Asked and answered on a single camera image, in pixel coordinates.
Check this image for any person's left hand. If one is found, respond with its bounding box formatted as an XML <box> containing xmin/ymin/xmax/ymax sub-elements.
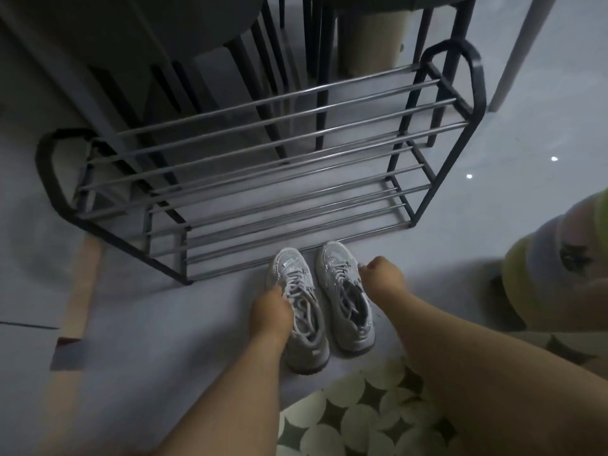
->
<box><xmin>248</xmin><ymin>284</ymin><xmax>295</xmax><ymax>345</ymax></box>

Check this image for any person's right hand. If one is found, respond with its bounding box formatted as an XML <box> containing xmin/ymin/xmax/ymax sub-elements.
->
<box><xmin>357</xmin><ymin>256</ymin><xmax>408</xmax><ymax>309</ymax></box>

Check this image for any grey lace-up sneaker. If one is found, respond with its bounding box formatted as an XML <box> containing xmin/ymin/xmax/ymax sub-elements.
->
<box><xmin>266</xmin><ymin>248</ymin><xmax>330</xmax><ymax>375</ymax></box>
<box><xmin>315</xmin><ymin>240</ymin><xmax>376</xmax><ymax>358</ymax></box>

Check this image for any person's right forearm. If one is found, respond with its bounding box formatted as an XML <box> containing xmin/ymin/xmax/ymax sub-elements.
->
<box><xmin>380</xmin><ymin>288</ymin><xmax>608</xmax><ymax>456</ymax></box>

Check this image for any person's left forearm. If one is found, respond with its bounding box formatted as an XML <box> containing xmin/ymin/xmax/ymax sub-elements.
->
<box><xmin>156</xmin><ymin>327</ymin><xmax>291</xmax><ymax>456</ymax></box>

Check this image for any green mat with cream dots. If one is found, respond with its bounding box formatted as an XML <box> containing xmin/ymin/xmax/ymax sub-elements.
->
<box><xmin>276</xmin><ymin>355</ymin><xmax>472</xmax><ymax>456</ymax></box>

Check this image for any black metal shoe rack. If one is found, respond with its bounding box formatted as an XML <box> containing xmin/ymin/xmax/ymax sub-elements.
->
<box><xmin>35</xmin><ymin>39</ymin><xmax>487</xmax><ymax>286</ymax></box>

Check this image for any pastel striped garment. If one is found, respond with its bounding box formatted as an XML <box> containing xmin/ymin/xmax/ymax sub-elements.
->
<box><xmin>500</xmin><ymin>188</ymin><xmax>608</xmax><ymax>334</ymax></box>

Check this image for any white slanted furniture leg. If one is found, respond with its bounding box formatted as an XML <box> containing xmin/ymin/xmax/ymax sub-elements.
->
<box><xmin>488</xmin><ymin>0</ymin><xmax>560</xmax><ymax>113</ymax></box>

